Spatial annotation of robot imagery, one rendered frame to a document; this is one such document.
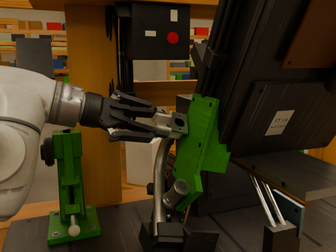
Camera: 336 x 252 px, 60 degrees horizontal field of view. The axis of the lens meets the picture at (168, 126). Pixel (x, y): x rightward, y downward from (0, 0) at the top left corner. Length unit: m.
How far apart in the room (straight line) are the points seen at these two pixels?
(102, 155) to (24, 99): 0.43
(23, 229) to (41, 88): 0.45
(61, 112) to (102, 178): 0.42
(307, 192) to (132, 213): 0.53
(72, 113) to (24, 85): 0.10
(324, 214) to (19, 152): 0.84
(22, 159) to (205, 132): 0.35
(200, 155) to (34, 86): 0.35
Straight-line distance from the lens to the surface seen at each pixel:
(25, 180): 0.55
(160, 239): 0.67
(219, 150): 0.66
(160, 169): 0.76
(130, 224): 0.87
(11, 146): 0.51
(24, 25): 7.59
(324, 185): 0.61
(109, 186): 1.00
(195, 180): 0.63
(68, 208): 0.78
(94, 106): 0.62
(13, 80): 0.61
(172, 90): 1.07
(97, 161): 0.96
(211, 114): 0.61
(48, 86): 0.61
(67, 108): 0.61
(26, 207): 1.09
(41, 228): 0.91
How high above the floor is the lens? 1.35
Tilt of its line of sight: 13 degrees down
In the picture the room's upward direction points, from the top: straight up
